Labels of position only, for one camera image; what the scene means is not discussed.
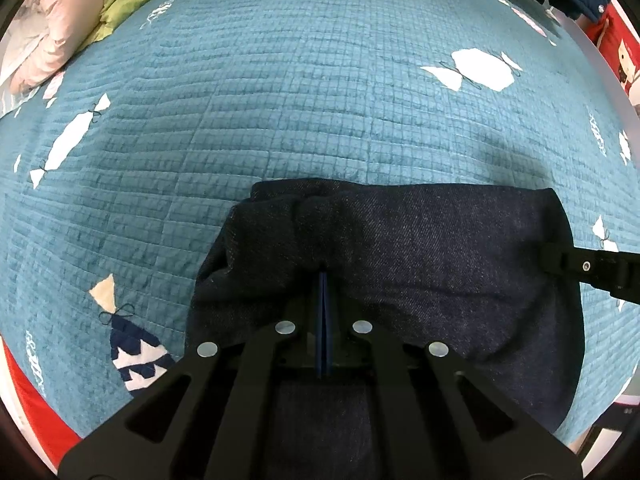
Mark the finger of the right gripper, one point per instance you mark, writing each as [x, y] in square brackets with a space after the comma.
[614, 272]

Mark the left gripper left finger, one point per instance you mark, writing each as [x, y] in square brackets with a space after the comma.
[202, 418]

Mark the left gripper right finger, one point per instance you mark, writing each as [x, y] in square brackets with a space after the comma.
[421, 412]

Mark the dark denim jacket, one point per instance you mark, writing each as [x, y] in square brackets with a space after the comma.
[456, 263]

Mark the red cat cushion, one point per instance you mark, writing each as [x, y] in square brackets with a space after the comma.
[618, 42]

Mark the teal quilted bed cover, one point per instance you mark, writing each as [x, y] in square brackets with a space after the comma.
[129, 170]

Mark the green pink folded duvet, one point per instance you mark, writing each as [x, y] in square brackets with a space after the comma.
[68, 27]

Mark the white bed frame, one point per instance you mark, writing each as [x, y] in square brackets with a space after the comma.
[624, 103]

